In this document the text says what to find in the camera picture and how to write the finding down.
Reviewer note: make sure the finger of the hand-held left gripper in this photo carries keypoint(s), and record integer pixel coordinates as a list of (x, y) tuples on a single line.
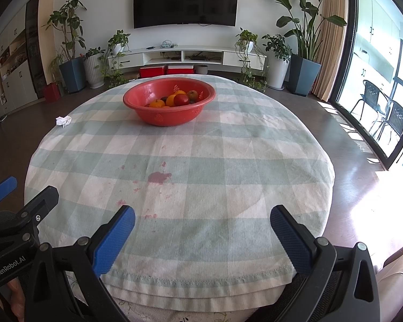
[(48, 196), (1, 189)]

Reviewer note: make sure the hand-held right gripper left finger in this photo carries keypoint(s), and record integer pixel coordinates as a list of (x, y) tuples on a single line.
[(116, 241)]

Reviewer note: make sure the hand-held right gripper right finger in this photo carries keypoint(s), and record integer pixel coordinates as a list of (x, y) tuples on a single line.
[(288, 238)]

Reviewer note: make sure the red plastic bowl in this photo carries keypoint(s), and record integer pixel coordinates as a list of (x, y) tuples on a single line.
[(164, 117)]

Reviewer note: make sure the large orange mandarin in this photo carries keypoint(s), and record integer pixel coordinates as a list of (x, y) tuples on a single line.
[(170, 101)]

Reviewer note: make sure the red tomato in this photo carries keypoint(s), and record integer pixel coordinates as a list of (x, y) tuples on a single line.
[(181, 99)]

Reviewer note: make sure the brown round fruit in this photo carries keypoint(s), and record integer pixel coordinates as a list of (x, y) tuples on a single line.
[(192, 94)]

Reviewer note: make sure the person's left hand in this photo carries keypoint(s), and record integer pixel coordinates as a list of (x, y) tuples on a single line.
[(15, 297)]

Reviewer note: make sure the crumpled white tissue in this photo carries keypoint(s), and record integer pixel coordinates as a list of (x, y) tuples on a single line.
[(63, 121)]

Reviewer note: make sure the floral table cover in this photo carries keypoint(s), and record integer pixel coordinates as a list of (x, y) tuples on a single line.
[(161, 315)]

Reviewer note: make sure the green checkered tablecloth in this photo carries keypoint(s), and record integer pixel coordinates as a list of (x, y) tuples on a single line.
[(221, 174)]

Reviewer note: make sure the red bin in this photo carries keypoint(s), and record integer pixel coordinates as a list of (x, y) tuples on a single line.
[(52, 93)]

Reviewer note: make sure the beige sofa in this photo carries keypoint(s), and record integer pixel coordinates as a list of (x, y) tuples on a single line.
[(401, 281)]

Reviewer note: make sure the tall plant in blue pot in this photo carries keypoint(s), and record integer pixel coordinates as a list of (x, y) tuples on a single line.
[(73, 75)]

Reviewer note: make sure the plant in white ribbed pot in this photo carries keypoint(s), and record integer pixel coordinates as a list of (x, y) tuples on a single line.
[(94, 72)]

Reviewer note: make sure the red storage box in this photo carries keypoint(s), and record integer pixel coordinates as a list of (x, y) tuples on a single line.
[(179, 69), (152, 72)]

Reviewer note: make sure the black balcony chair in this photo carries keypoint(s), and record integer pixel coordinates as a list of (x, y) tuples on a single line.
[(369, 95), (397, 117)]

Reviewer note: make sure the large-leaf plant in blue pot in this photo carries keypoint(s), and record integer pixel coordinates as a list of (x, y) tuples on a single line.
[(304, 73)]

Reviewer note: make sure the bushy plant in white pot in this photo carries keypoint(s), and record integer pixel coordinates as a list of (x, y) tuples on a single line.
[(278, 70)]

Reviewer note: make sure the trailing pothos plant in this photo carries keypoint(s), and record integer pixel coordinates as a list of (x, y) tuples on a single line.
[(245, 37), (119, 38)]

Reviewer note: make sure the black-framed glass door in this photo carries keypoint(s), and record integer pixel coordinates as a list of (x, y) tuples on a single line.
[(344, 73)]

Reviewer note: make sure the white television cabinet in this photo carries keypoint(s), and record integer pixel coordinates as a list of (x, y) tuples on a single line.
[(233, 57)]

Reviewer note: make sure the grey empty pot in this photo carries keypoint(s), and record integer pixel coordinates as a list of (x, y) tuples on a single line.
[(202, 69)]

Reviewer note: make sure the black set-top box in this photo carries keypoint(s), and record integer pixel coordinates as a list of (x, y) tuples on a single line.
[(201, 57)]

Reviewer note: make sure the beige curtain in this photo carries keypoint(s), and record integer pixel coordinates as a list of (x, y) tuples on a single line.
[(332, 40)]

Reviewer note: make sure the white balcony cabinets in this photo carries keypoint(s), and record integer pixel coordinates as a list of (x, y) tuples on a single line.
[(377, 30)]

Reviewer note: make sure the wall storage cabinets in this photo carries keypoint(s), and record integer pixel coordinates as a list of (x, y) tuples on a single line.
[(18, 80)]

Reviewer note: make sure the black wall television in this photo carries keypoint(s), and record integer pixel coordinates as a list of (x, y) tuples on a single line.
[(186, 1)]

